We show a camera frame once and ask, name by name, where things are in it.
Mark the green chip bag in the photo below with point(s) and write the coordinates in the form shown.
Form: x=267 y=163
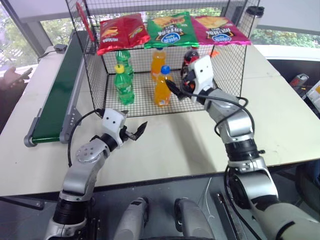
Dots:
x=170 y=30

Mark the red and black tool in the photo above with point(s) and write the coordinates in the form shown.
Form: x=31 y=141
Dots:
x=300 y=80

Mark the orange soda bottle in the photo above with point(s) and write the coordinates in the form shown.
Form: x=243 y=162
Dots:
x=162 y=95
x=158 y=62

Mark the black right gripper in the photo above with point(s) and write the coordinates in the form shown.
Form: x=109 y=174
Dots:
x=187 y=87

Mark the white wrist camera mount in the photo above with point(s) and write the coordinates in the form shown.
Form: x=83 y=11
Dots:
x=202 y=72
x=112 y=122

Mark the white tumbler with black lid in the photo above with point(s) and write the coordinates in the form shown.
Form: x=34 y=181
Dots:
x=251 y=25

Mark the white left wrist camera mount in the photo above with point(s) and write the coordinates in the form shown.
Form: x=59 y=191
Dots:
x=112 y=122

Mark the red chip bag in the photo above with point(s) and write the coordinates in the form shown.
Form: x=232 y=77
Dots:
x=117 y=32

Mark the small grey power box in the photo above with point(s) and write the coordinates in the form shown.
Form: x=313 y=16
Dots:
x=60 y=48

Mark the green soda bottle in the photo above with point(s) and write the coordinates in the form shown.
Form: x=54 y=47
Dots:
x=123 y=58
x=124 y=87

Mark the dark cola bottle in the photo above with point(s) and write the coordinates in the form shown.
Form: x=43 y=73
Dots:
x=191 y=56

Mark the red sign plate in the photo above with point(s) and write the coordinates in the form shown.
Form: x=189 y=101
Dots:
x=86 y=22

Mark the small orange tag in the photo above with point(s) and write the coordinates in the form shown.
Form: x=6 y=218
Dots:
x=214 y=53

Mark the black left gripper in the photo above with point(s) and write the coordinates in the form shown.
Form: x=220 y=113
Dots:
x=125 y=135

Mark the bystander's hand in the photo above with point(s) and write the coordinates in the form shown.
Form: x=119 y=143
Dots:
x=7 y=80

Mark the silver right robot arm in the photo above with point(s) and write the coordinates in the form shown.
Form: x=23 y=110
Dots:
x=237 y=122

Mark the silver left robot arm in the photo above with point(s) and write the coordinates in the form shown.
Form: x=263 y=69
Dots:
x=85 y=155

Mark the yellow packet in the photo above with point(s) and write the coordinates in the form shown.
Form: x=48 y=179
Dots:
x=314 y=93

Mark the pink chip bag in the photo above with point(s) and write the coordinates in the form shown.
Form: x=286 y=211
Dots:
x=220 y=30

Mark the green conveyor belt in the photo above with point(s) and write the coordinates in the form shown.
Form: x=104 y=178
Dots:
x=60 y=87

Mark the black flat bar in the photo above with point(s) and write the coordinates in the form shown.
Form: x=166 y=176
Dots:
x=226 y=212

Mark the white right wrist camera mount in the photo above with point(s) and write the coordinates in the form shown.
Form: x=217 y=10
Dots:
x=202 y=72

